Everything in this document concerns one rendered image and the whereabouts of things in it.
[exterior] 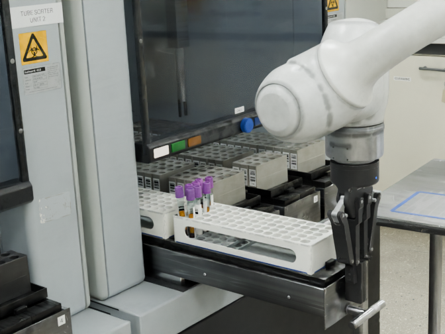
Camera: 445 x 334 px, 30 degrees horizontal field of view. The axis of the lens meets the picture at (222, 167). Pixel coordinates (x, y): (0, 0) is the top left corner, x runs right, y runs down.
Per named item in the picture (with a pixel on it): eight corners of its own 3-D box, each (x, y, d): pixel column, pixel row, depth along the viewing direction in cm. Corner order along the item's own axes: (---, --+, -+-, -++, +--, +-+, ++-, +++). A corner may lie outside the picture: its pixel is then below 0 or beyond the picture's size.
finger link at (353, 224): (364, 196, 128) (359, 199, 127) (363, 265, 131) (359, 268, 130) (342, 193, 130) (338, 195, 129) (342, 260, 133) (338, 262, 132)
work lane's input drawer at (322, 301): (44, 249, 173) (40, 208, 171) (93, 230, 183) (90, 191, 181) (349, 338, 128) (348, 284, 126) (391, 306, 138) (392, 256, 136)
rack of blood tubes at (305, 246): (173, 248, 151) (171, 215, 149) (208, 231, 158) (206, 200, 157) (311, 282, 133) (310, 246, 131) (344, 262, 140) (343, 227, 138)
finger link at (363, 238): (345, 191, 131) (349, 189, 132) (347, 257, 134) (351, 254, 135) (367, 195, 129) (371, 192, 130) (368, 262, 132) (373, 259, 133)
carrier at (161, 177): (189, 187, 181) (188, 161, 180) (197, 189, 180) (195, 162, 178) (153, 201, 173) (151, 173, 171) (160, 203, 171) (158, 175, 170)
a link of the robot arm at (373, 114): (337, 112, 134) (298, 128, 123) (336, 14, 130) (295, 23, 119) (400, 116, 128) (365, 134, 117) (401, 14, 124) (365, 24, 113)
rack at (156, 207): (59, 219, 170) (56, 189, 169) (95, 205, 178) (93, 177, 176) (166, 246, 152) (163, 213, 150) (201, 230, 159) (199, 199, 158)
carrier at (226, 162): (248, 173, 190) (247, 148, 188) (255, 175, 189) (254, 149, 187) (216, 186, 181) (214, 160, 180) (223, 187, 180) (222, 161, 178)
